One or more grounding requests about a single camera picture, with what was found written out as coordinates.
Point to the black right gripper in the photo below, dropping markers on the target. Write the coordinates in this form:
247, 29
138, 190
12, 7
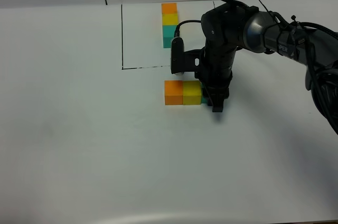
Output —
216, 68

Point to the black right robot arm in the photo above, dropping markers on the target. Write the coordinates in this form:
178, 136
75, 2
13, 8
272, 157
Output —
235, 25

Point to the teal template block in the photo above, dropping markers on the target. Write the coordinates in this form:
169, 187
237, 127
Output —
169, 33

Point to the yellow template block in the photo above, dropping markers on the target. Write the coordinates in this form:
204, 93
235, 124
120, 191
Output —
170, 19

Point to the orange template block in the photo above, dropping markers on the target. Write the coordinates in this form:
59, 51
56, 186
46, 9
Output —
169, 8

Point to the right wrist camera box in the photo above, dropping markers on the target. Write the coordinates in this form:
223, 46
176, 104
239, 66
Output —
184, 61

